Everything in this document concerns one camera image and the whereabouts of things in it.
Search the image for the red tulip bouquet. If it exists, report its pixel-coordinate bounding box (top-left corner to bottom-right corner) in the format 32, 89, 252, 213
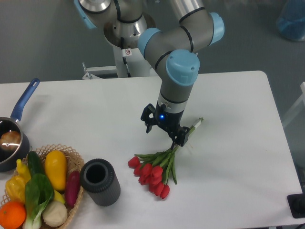
127, 117, 204, 200

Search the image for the green bok choy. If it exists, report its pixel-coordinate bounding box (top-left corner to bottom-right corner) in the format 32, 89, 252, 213
22, 174, 54, 229

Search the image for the yellow banana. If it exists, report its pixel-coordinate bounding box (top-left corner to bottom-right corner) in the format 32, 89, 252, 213
54, 190, 65, 204

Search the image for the yellow squash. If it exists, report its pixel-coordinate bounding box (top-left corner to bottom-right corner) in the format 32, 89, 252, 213
45, 150, 67, 192

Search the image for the beige round bun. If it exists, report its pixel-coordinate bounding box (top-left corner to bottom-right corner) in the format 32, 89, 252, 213
42, 201, 68, 227

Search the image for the blue plastic bag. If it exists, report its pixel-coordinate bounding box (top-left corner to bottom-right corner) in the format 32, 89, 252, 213
276, 0, 305, 42

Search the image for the yellow bell pepper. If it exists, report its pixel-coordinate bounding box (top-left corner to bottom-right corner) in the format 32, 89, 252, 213
5, 175, 26, 204

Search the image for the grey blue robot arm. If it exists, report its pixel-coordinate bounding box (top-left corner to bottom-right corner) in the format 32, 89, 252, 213
74, 0, 224, 146

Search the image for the orange fruit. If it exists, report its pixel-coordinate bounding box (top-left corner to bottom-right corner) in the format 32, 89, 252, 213
0, 201, 26, 229

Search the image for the black device at edge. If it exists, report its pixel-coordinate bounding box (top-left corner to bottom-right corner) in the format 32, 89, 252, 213
287, 193, 305, 219

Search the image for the dark green cucumber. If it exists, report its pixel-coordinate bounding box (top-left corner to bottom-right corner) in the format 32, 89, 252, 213
27, 151, 45, 177

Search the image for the dark grey ribbed vase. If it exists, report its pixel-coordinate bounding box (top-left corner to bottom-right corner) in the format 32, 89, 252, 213
80, 158, 121, 207

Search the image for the blue handled saucepan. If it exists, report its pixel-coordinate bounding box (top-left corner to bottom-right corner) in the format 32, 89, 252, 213
0, 78, 40, 172

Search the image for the purple sweet potato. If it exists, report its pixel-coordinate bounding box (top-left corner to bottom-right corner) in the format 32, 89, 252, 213
64, 170, 80, 208

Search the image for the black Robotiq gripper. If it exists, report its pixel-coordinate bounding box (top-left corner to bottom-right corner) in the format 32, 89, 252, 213
141, 104, 190, 149

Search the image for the brown bread roll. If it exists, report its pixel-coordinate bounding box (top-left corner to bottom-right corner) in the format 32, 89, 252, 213
0, 131, 21, 151

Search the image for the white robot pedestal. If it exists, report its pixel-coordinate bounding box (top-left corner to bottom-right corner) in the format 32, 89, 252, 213
82, 14, 159, 80

